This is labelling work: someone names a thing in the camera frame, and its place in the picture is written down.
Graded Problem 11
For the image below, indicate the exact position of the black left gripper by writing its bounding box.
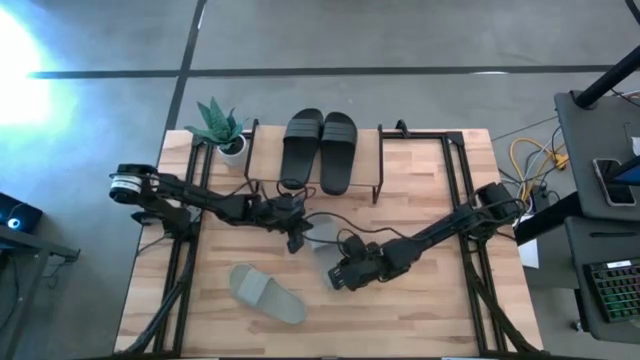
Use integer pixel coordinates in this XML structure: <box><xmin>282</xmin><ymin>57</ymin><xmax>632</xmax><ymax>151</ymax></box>
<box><xmin>259</xmin><ymin>194</ymin><xmax>314</xmax><ymax>255</ymax></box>

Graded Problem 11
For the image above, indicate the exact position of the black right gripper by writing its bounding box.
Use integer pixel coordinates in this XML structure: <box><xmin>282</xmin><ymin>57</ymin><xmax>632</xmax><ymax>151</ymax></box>
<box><xmin>327</xmin><ymin>239</ymin><xmax>399</xmax><ymax>292</ymax></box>

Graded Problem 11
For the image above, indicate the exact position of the grey rubber slide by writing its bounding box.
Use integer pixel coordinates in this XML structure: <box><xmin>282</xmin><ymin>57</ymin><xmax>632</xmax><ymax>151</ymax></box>
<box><xmin>228</xmin><ymin>263</ymin><xmax>307</xmax><ymax>325</ymax></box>
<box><xmin>306</xmin><ymin>213</ymin><xmax>347</xmax><ymax>290</ymax></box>

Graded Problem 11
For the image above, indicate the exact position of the black rubber slide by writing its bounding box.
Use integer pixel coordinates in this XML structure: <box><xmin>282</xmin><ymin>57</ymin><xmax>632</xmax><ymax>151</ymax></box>
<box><xmin>279</xmin><ymin>107</ymin><xmax>325</xmax><ymax>191</ymax></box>
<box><xmin>319</xmin><ymin>110</ymin><xmax>359</xmax><ymax>197</ymax></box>

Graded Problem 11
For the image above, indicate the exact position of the wooden shelf with black legs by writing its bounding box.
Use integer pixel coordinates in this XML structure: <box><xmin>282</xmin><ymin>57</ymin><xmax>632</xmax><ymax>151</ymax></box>
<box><xmin>243</xmin><ymin>117</ymin><xmax>386</xmax><ymax>205</ymax></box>

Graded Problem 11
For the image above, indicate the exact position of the white plant pot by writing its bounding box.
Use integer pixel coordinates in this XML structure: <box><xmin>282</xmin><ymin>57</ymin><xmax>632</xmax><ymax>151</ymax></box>
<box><xmin>218</xmin><ymin>133</ymin><xmax>250</xmax><ymax>169</ymax></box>

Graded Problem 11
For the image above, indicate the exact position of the green succulent plant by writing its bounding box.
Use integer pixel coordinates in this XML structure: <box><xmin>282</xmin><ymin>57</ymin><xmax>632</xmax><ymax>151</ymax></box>
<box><xmin>183</xmin><ymin>97</ymin><xmax>249</xmax><ymax>151</ymax></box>

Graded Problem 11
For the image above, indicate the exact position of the white paper sheet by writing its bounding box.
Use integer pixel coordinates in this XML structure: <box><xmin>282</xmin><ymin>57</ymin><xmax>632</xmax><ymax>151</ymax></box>
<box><xmin>517</xmin><ymin>214</ymin><xmax>542</xmax><ymax>270</ymax></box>

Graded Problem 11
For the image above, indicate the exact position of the grey desk with keyboard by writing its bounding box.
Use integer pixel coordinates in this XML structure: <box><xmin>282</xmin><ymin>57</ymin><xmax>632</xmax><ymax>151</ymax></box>
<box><xmin>564</xmin><ymin>216</ymin><xmax>640</xmax><ymax>346</ymax></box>

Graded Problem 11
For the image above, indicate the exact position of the grey desk with phone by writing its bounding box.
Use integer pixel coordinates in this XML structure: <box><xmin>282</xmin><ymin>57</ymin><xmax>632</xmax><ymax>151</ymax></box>
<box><xmin>554</xmin><ymin>89</ymin><xmax>640</xmax><ymax>221</ymax></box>

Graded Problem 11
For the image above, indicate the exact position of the backlit black keyboard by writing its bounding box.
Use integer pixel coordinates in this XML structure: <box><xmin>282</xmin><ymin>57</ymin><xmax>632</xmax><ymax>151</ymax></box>
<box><xmin>583</xmin><ymin>258</ymin><xmax>640</xmax><ymax>325</ymax></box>

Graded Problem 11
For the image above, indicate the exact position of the black smartphone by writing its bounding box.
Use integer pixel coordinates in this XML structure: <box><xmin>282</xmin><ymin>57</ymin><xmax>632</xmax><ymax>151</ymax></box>
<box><xmin>593</xmin><ymin>158</ymin><xmax>638</xmax><ymax>208</ymax></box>

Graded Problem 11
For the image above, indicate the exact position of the grey side table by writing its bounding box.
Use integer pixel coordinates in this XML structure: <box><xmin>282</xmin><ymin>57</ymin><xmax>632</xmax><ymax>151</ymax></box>
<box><xmin>0</xmin><ymin>224</ymin><xmax>81</xmax><ymax>360</ymax></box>

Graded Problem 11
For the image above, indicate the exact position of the black device with blue light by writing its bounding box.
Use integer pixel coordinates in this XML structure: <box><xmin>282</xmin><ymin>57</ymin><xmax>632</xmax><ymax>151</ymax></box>
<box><xmin>0</xmin><ymin>192</ymin><xmax>44</xmax><ymax>234</ymax></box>

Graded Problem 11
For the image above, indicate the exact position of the black slanted pole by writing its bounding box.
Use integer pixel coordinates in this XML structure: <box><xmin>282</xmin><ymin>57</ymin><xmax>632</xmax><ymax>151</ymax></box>
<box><xmin>573</xmin><ymin>47</ymin><xmax>640</xmax><ymax>109</ymax></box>

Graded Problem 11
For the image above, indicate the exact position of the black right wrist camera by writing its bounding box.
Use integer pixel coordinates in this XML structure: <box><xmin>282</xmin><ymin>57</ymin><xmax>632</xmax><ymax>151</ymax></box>
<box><xmin>342</xmin><ymin>233</ymin><xmax>369</xmax><ymax>259</ymax></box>

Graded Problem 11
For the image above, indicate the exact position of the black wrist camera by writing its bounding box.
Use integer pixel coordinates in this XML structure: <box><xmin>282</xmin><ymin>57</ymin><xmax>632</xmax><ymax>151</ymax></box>
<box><xmin>342</xmin><ymin>233</ymin><xmax>369</xmax><ymax>259</ymax></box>
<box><xmin>273</xmin><ymin>193</ymin><xmax>302</xmax><ymax>214</ymax></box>

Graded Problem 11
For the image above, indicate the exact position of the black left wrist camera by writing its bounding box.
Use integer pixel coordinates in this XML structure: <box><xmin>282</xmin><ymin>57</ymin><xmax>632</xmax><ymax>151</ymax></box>
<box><xmin>273</xmin><ymin>193</ymin><xmax>302</xmax><ymax>214</ymax></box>

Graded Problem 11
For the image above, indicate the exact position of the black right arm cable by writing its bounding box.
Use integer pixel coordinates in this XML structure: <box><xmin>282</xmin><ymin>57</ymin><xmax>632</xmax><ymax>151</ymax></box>
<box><xmin>304</xmin><ymin>211</ymin><xmax>432</xmax><ymax>249</ymax></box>

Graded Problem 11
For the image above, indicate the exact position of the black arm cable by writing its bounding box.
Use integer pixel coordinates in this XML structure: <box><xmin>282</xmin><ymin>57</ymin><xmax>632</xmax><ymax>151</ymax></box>
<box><xmin>304</xmin><ymin>211</ymin><xmax>432</xmax><ymax>249</ymax></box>
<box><xmin>224</xmin><ymin>176</ymin><xmax>318</xmax><ymax>202</ymax></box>

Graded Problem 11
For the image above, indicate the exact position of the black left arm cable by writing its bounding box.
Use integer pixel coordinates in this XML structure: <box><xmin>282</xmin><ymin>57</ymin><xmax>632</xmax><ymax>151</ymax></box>
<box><xmin>224</xmin><ymin>176</ymin><xmax>318</xmax><ymax>202</ymax></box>

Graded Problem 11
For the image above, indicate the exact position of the black aluminium rig frame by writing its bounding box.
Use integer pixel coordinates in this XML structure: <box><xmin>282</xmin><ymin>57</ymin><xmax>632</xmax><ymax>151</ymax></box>
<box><xmin>119</xmin><ymin>119</ymin><xmax>546</xmax><ymax>359</ymax></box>

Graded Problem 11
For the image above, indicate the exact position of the yellow cable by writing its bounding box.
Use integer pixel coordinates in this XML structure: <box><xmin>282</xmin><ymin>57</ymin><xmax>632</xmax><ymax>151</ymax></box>
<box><xmin>509</xmin><ymin>138</ymin><xmax>570</xmax><ymax>201</ymax></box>

